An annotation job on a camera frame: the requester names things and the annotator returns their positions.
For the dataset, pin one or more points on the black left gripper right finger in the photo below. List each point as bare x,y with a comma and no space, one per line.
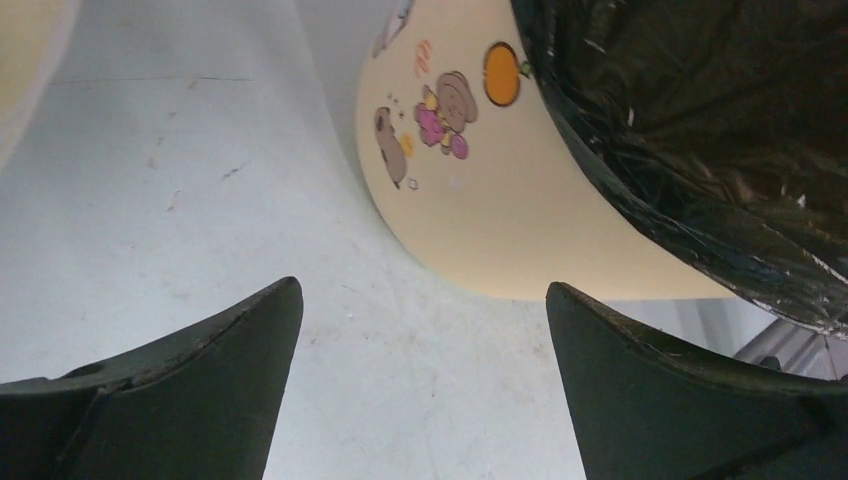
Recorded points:
645,404

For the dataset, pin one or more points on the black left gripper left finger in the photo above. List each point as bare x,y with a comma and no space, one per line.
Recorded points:
199,403

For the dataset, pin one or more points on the black trash bag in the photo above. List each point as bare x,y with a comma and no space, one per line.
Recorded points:
717,129

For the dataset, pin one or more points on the clear plastic bag yellow rim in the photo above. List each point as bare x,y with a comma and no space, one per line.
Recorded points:
35,35

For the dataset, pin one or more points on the cream yellow trash bin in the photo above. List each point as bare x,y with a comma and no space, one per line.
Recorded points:
468,170

